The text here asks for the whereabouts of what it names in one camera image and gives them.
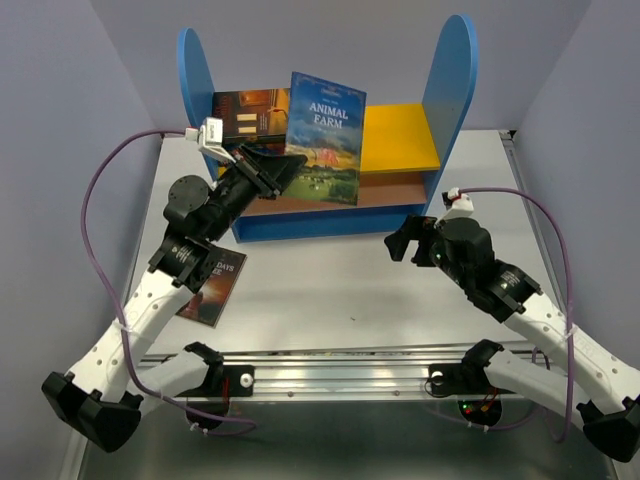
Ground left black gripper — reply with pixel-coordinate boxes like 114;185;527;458
205;141;306;241

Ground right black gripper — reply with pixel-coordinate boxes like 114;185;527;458
383;212;471;290

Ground Animal Farm book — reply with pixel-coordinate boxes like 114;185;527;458
284;72;367;206

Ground Edward Rulane brown book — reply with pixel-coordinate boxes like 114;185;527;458
212;88;290;142

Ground dark Days to See book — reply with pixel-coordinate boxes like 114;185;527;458
177;249;247;328

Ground A Tale of Two Cities book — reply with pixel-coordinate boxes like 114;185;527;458
222;140;285;155

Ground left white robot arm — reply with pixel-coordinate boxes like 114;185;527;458
42;146;306;453

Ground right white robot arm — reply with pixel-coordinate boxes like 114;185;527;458
384;215;639;462

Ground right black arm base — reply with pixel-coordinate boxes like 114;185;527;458
422;363;522;433

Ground blue and yellow wooden bookshelf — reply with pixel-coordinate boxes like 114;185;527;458
177;15;478;242

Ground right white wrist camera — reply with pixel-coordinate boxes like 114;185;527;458
439;187;474;221

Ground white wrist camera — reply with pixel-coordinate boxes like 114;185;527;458
439;187;474;221
184;117;235;165

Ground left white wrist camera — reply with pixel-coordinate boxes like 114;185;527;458
184;117;235;165

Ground aluminium rail frame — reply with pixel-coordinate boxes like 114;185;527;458
82;130;612;401

